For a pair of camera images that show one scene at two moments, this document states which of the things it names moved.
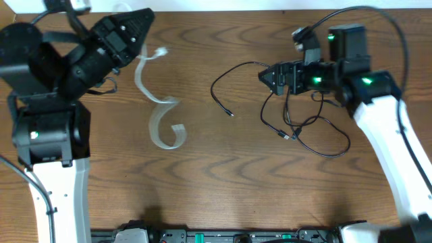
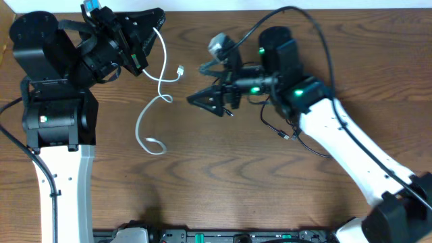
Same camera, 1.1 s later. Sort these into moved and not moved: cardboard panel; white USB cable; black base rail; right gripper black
Moved: white USB cable; right gripper black
Not moved: cardboard panel; black base rail
